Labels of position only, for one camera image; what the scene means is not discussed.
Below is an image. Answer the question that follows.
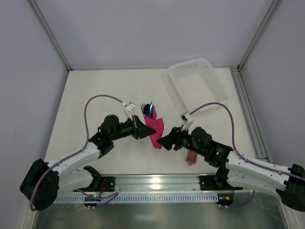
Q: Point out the pink paper napkin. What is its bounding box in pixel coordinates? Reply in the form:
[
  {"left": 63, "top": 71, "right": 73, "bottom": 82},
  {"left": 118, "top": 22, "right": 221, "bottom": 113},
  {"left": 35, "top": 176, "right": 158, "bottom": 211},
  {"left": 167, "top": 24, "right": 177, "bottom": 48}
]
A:
[{"left": 143, "top": 105, "right": 164, "bottom": 149}]

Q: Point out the blue metallic fork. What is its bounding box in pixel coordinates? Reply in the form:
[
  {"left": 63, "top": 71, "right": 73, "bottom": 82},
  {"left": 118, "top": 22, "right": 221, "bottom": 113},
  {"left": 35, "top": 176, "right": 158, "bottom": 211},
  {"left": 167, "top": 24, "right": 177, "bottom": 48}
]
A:
[{"left": 141, "top": 103, "right": 146, "bottom": 115}]

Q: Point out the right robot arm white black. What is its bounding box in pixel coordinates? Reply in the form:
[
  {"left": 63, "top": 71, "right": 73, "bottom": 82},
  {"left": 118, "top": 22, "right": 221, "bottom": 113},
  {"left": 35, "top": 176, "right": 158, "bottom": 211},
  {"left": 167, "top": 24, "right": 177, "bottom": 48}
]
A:
[{"left": 157, "top": 127, "right": 305, "bottom": 212}]

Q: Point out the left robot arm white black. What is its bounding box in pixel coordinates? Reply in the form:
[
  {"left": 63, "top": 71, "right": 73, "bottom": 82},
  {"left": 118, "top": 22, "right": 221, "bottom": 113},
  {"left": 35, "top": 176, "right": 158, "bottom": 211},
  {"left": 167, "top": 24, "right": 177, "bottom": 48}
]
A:
[{"left": 20, "top": 115, "right": 156, "bottom": 211}]

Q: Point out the brown utensil tray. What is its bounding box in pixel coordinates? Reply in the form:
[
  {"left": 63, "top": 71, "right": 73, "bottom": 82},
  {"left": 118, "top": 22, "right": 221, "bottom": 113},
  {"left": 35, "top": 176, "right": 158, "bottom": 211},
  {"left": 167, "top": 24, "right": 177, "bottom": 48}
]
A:
[{"left": 185, "top": 150, "right": 198, "bottom": 166}]

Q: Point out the white plastic basket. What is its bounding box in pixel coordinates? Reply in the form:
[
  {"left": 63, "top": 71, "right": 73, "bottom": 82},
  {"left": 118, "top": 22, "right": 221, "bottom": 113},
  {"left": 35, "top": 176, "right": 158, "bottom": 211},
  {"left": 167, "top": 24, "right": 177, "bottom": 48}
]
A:
[{"left": 168, "top": 58, "right": 231, "bottom": 112}]

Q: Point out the right controller board black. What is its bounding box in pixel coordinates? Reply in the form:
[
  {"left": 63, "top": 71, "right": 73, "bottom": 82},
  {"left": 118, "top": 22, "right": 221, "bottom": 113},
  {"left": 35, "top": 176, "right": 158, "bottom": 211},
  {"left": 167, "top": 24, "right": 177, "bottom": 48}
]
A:
[{"left": 216, "top": 196, "right": 234, "bottom": 208}]

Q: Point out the controller board black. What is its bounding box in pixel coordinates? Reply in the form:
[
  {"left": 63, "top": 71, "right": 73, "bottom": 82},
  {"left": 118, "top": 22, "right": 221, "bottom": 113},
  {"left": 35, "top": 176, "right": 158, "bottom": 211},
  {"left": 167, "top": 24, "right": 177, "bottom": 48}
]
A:
[
  {"left": 84, "top": 195, "right": 102, "bottom": 209},
  {"left": 216, "top": 196, "right": 234, "bottom": 208}
]

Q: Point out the left controller board black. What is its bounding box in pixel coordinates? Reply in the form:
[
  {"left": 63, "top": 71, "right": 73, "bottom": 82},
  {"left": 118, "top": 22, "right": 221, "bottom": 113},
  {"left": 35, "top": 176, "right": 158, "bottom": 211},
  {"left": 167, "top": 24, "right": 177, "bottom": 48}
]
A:
[{"left": 84, "top": 195, "right": 102, "bottom": 209}]

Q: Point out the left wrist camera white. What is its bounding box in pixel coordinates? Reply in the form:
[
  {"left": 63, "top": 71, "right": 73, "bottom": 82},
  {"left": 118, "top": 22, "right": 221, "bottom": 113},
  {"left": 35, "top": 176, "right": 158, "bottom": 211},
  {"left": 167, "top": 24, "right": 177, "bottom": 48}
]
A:
[{"left": 121, "top": 102, "right": 136, "bottom": 120}]

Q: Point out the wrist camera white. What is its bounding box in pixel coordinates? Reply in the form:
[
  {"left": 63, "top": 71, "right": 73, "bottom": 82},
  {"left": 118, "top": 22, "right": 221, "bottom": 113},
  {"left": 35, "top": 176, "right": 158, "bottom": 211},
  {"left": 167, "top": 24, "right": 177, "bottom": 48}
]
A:
[
  {"left": 121, "top": 102, "right": 136, "bottom": 120},
  {"left": 180, "top": 113, "right": 194, "bottom": 131}
]

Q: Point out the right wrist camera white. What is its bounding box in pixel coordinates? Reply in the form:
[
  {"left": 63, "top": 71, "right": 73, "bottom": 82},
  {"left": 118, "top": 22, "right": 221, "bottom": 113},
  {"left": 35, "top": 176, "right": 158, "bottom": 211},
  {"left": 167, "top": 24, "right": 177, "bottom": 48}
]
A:
[{"left": 180, "top": 113, "right": 194, "bottom": 131}]

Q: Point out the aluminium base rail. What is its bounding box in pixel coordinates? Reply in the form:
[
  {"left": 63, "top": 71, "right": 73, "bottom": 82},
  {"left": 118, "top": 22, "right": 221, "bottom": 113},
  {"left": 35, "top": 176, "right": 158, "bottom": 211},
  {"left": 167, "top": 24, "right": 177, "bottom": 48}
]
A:
[{"left": 30, "top": 173, "right": 246, "bottom": 193}]

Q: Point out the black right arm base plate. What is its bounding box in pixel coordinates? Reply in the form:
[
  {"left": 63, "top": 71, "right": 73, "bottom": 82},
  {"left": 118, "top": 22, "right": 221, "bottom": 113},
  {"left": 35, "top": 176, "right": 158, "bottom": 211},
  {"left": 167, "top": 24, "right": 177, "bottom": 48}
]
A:
[{"left": 197, "top": 174, "right": 243, "bottom": 191}]

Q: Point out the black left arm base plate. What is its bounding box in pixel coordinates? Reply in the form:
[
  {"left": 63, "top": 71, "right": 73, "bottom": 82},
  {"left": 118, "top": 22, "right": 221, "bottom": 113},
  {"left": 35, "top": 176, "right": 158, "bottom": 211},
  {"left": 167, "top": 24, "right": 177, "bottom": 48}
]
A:
[{"left": 81, "top": 177, "right": 115, "bottom": 192}]

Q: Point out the right side aluminium rail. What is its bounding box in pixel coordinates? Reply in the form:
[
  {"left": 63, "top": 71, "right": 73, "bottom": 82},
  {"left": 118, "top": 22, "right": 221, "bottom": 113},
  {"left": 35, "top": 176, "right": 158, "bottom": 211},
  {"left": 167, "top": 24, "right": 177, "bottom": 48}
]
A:
[{"left": 230, "top": 66, "right": 268, "bottom": 160}]

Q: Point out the white slotted cable duct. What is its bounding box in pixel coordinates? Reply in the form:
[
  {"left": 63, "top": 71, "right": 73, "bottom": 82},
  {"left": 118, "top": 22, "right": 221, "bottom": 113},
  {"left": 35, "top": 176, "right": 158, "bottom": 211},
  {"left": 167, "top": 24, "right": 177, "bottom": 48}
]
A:
[{"left": 54, "top": 193, "right": 218, "bottom": 204}]

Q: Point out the left aluminium frame post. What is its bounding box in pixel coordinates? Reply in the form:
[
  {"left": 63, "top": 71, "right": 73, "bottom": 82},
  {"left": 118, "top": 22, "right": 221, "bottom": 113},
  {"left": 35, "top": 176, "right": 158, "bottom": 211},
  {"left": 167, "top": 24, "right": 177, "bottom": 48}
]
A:
[{"left": 27, "top": 0, "right": 72, "bottom": 71}]

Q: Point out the aluminium frame post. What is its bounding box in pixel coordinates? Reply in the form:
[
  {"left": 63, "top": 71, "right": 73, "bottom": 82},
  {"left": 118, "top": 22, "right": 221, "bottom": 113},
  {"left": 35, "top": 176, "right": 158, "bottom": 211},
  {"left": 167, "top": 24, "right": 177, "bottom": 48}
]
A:
[
  {"left": 27, "top": 0, "right": 72, "bottom": 71},
  {"left": 237, "top": 0, "right": 283, "bottom": 71}
]

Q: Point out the right aluminium frame post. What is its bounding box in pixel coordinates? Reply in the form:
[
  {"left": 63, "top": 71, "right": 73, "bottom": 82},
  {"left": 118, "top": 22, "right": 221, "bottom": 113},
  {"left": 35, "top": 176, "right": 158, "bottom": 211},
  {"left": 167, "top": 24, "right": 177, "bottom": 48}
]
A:
[{"left": 237, "top": 0, "right": 283, "bottom": 71}]

